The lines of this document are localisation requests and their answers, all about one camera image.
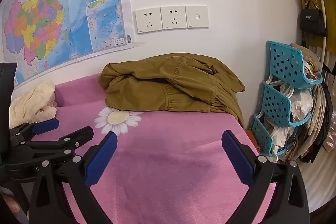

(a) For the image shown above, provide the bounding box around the olive brown jacket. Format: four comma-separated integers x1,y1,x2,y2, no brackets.
98,53,246,130

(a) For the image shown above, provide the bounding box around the colourful wall map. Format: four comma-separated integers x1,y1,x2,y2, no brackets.
0,0,133,89

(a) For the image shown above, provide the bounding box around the beige hanging garment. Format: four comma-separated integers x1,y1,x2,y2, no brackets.
299,84,328,160

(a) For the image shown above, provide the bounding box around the beige cloth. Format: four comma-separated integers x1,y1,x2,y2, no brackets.
290,43,322,81

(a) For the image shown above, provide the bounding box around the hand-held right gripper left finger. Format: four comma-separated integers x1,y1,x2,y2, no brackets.
28,132,118,224

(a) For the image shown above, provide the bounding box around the pink flower print blanket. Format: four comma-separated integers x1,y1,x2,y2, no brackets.
10,73,279,224

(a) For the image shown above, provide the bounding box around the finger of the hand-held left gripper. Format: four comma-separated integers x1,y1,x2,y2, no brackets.
10,126,94,163
10,118,60,146

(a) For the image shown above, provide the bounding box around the black handbag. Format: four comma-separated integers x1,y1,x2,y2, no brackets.
300,0,327,37

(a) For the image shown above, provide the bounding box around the cream cloth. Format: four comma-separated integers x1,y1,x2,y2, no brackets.
9,80,58,130

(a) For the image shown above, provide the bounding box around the white plastic bag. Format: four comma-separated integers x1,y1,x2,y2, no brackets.
280,82,314,122
270,126,298,162

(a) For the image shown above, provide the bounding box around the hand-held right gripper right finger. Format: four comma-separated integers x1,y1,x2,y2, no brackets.
222,130,310,224

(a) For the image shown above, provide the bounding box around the blue perforated hanging basket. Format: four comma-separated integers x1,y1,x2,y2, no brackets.
266,40,323,90
259,81,313,127
252,114,294,157

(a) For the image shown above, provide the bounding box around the white wall data socket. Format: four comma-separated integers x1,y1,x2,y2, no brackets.
185,5,209,29

